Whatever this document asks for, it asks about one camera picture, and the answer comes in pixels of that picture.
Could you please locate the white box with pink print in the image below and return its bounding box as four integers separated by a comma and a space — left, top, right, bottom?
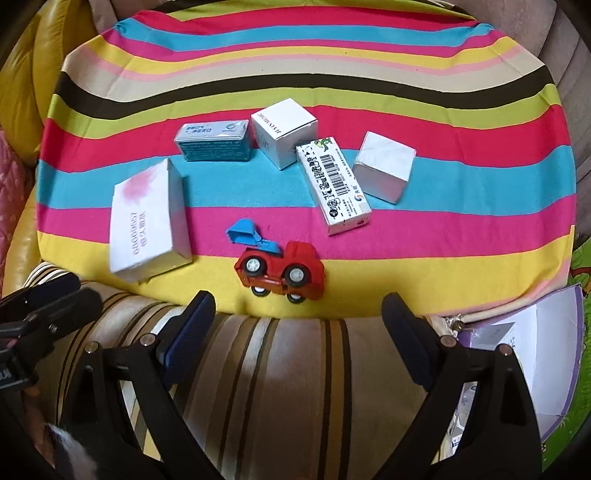
109, 157, 194, 284

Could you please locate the plain white cube box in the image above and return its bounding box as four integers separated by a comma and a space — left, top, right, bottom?
352, 130, 417, 205

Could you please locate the green cartoon printed cloth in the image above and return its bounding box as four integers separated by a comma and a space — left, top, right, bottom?
538, 237, 591, 470

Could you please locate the red toy truck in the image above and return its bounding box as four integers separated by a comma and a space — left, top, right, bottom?
225, 219, 327, 306

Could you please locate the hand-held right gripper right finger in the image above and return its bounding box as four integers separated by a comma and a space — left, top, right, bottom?
374, 293, 542, 480

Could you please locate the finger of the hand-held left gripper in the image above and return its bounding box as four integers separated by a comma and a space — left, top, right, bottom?
0, 274, 82, 317
21, 290, 103, 340

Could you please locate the purple cardboard box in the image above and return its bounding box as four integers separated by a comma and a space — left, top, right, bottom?
427, 284, 585, 462

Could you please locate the white lettered cube box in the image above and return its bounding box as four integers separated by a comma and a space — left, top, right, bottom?
250, 98, 319, 171

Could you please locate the beige striped cushion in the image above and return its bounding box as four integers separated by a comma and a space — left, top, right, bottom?
25, 262, 468, 480

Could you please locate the yellow leather sofa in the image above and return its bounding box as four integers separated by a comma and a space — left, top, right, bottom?
0, 0, 101, 289

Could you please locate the pink quilted cloth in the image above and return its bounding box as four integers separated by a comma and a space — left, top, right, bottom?
0, 133, 37, 265

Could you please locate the colourful striped cloth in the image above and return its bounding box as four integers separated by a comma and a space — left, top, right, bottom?
34, 0, 580, 320

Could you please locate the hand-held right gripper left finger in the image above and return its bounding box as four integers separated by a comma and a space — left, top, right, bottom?
55, 291, 218, 480

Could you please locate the furry white sleeve cuff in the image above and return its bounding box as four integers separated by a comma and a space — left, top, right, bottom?
45, 422, 99, 480

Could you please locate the white barcode medicine box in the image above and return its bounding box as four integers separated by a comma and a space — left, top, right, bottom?
294, 135, 373, 237

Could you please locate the brown velvet curtain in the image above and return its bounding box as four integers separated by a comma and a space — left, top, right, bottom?
471, 0, 591, 155

